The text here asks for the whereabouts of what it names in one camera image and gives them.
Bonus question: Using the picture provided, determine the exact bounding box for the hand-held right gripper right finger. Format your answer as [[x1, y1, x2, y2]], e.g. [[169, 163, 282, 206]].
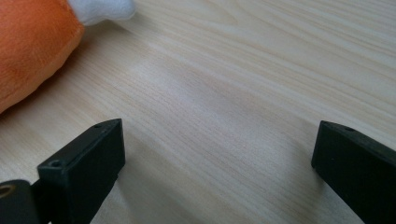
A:
[[310, 120, 396, 224]]

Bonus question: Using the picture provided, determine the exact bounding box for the orange and white plush toy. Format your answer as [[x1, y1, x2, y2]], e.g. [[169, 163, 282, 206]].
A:
[[0, 0, 137, 115]]

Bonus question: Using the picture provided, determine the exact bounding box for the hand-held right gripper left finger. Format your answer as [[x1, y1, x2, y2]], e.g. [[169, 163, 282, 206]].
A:
[[32, 118, 126, 224]]

